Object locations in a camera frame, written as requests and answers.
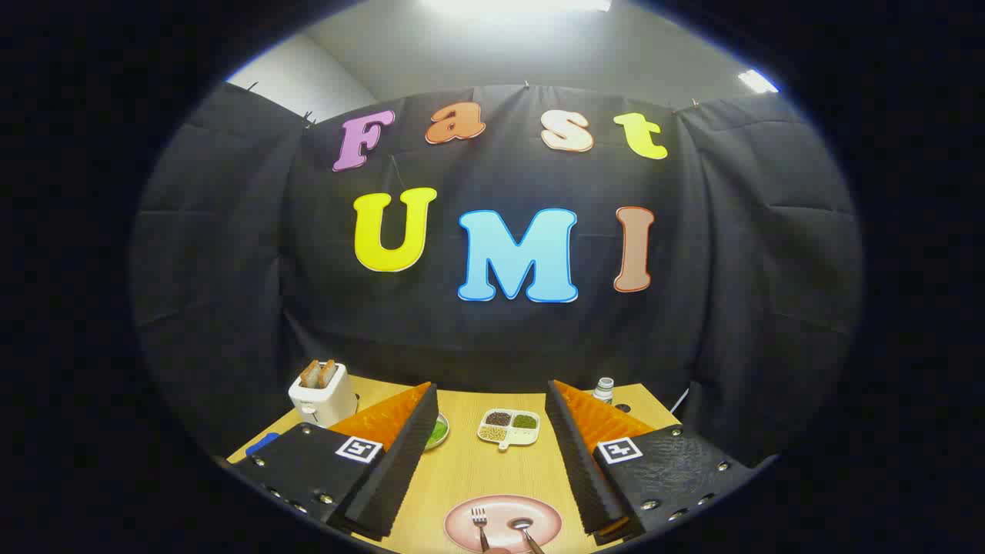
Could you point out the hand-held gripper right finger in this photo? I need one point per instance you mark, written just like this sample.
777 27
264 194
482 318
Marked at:
581 462

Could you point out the brown toast slice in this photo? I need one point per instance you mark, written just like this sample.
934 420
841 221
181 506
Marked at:
328 372
310 375

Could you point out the white oval plate of food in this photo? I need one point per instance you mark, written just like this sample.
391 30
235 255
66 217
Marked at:
439 432

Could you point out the white toaster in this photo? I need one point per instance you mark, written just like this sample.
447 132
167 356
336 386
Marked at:
327 400

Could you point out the white plastic drink bottle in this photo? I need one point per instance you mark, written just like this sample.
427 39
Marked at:
604 391

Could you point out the white divided dish of beans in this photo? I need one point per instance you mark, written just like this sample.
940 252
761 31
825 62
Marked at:
509 428

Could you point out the pink round plate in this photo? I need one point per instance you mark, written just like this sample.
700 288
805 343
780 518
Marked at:
504 512

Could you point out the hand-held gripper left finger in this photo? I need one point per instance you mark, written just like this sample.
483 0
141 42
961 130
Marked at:
396 462

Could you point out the blue cloth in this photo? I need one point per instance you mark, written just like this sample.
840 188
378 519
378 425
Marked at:
262 444

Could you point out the ceiling light panel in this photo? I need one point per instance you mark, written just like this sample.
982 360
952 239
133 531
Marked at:
515 5
757 81

